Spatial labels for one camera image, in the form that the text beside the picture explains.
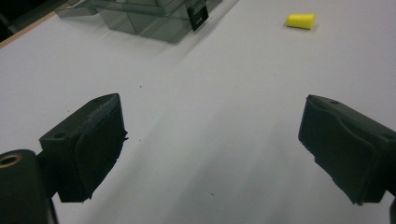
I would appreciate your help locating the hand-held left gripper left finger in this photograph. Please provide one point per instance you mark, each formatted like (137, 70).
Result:
(93, 146)

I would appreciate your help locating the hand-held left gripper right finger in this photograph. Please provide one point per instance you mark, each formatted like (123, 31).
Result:
(345, 146)

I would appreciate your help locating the yellow foam earplug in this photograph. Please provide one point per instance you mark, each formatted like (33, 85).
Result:
(300, 21)

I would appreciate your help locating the grey transparent compartment box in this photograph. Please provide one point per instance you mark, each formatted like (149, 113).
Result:
(149, 21)

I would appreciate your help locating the wooden table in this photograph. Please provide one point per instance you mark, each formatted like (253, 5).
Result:
(28, 28)

